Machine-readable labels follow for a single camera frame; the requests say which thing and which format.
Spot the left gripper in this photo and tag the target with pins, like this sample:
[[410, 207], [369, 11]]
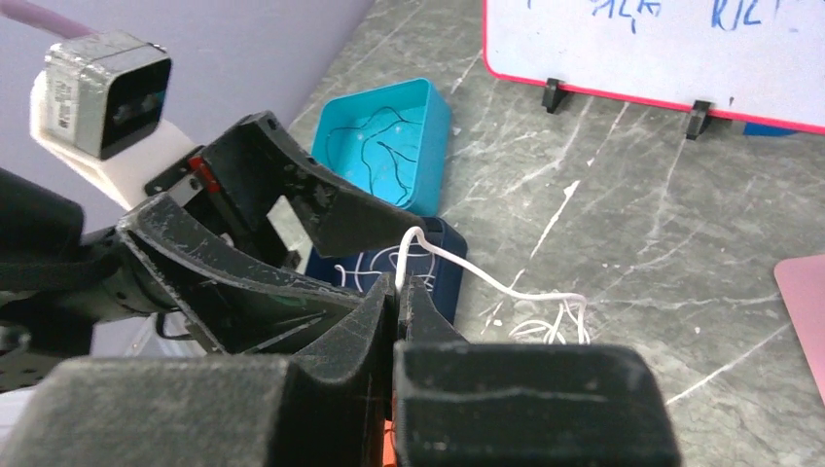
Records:
[[237, 303]]

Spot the pink clipboard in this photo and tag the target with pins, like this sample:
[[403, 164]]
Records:
[[801, 285]]

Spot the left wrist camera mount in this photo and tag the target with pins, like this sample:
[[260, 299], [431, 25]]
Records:
[[97, 106]]

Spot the orange square tray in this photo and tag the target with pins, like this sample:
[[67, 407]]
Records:
[[388, 451]]

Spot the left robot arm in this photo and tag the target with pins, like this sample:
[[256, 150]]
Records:
[[58, 283]]

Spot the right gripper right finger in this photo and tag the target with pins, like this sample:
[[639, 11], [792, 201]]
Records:
[[458, 403]]

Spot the red-framed whiteboard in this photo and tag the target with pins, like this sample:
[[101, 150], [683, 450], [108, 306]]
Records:
[[759, 62]]

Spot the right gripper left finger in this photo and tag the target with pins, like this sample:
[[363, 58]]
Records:
[[322, 406]]

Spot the teal square tray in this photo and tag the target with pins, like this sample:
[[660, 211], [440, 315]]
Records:
[[391, 142]]

